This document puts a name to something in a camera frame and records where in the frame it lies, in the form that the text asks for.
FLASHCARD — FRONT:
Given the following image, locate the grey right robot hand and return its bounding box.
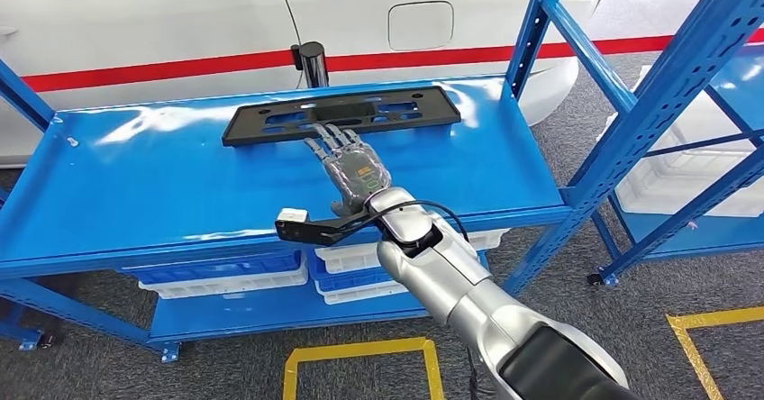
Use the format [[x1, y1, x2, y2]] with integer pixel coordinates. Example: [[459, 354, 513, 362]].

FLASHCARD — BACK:
[[303, 123, 394, 218]]

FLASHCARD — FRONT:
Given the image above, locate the black plastic car part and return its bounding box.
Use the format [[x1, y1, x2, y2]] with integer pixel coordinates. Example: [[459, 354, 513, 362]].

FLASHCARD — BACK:
[[222, 86, 462, 148]]

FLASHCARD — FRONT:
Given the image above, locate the white plastic crate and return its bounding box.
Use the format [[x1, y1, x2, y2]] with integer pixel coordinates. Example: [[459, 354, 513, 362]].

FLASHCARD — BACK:
[[596, 66, 764, 218], [314, 277, 410, 306], [138, 268, 308, 301], [314, 228, 508, 275]]

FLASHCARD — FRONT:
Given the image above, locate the yellow floor tape square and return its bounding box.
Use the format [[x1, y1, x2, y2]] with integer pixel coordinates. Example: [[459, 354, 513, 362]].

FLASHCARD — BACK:
[[281, 337, 446, 400]]

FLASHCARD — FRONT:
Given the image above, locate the white car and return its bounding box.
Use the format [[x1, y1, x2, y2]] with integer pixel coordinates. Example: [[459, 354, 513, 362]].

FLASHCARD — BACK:
[[0, 0, 604, 168]]

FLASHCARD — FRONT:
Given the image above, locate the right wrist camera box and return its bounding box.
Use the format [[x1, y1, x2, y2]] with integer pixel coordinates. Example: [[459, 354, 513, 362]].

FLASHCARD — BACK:
[[274, 207, 383, 248]]

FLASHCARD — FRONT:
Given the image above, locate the black stanchion post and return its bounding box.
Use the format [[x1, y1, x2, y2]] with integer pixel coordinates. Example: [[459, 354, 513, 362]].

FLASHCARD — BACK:
[[290, 41, 330, 90]]

